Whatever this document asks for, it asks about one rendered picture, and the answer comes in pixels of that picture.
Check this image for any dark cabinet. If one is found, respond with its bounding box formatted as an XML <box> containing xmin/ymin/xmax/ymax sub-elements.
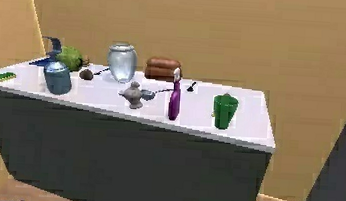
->
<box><xmin>302</xmin><ymin>84</ymin><xmax>346</xmax><ymax>201</ymax></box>

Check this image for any brown potato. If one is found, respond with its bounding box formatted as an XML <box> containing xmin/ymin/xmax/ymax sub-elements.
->
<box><xmin>78</xmin><ymin>68</ymin><xmax>95</xmax><ymax>82</ymax></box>

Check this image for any brown bread loaf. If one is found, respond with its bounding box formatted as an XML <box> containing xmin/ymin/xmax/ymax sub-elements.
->
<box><xmin>143</xmin><ymin>56</ymin><xmax>184</xmax><ymax>83</ymax></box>

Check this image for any grey genie lamp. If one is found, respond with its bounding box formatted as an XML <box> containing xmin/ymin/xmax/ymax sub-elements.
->
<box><xmin>117</xmin><ymin>80</ymin><xmax>149</xmax><ymax>111</ymax></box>

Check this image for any blue flat plate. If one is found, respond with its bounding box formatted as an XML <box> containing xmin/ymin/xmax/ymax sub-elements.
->
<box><xmin>28</xmin><ymin>56</ymin><xmax>52</xmax><ymax>68</ymax></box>

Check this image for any green mug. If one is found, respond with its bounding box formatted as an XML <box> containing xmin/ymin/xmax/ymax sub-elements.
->
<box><xmin>209</xmin><ymin>92</ymin><xmax>241</xmax><ymax>132</ymax></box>

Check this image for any small black scoop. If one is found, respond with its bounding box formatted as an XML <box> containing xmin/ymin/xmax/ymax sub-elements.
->
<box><xmin>186</xmin><ymin>80</ymin><xmax>197</xmax><ymax>93</ymax></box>

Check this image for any blue metal kettle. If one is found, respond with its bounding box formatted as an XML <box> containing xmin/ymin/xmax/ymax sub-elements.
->
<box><xmin>38</xmin><ymin>35</ymin><xmax>76</xmax><ymax>96</ymax></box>

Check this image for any green lettuce head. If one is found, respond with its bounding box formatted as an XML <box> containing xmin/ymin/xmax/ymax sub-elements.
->
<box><xmin>55</xmin><ymin>44</ymin><xmax>85</xmax><ymax>73</ymax></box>

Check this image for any black ladle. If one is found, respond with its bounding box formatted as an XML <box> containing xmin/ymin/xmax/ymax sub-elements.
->
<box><xmin>141</xmin><ymin>85</ymin><xmax>176</xmax><ymax>103</ymax></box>

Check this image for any black spoon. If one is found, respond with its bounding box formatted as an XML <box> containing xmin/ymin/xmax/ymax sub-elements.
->
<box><xmin>92</xmin><ymin>66</ymin><xmax>111</xmax><ymax>78</ymax></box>

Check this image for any green sponge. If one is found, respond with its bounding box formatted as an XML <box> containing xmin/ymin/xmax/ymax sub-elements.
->
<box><xmin>0</xmin><ymin>71</ymin><xmax>17</xmax><ymax>85</ymax></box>

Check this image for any silver glass vase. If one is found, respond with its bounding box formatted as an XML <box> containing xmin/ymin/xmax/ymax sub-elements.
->
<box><xmin>105</xmin><ymin>41</ymin><xmax>139</xmax><ymax>85</ymax></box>

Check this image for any purple spray bottle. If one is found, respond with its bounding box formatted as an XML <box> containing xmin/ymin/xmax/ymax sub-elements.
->
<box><xmin>167</xmin><ymin>66</ymin><xmax>184</xmax><ymax>122</ymax></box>

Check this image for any dark counter with white top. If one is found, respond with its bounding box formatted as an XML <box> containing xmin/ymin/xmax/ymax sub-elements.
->
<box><xmin>0</xmin><ymin>53</ymin><xmax>281</xmax><ymax>201</ymax></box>

